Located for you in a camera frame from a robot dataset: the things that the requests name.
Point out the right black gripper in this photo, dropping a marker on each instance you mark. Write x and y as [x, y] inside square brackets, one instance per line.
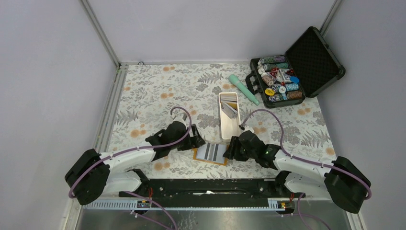
[234, 144]

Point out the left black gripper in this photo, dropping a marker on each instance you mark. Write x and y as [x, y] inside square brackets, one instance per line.
[195, 142]

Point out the orange leather card holder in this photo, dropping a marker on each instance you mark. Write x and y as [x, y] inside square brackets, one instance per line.
[198, 154]

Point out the silver card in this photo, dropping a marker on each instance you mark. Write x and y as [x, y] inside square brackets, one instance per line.
[219, 150]
[208, 151]

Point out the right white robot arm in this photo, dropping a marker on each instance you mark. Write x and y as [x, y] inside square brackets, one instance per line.
[339, 180]

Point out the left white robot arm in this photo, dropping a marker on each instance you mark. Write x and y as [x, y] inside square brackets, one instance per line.
[95, 174]

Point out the grey card in tray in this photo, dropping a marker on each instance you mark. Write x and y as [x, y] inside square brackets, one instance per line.
[229, 111]

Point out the cards stack in tray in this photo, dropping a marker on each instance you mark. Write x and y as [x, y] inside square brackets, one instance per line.
[228, 98]

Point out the white plastic tray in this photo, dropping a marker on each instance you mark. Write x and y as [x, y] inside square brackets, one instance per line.
[229, 127]

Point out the floral table mat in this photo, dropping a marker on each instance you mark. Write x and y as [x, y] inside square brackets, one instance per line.
[152, 92]

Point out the black poker chip case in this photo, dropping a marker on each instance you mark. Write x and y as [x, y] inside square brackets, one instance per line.
[306, 69]

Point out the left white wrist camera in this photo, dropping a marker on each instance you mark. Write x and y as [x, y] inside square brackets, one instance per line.
[182, 118]

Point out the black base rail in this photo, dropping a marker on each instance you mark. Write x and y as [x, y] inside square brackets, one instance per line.
[214, 193]

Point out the mint green handle tool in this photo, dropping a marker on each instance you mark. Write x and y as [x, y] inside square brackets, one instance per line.
[237, 82]

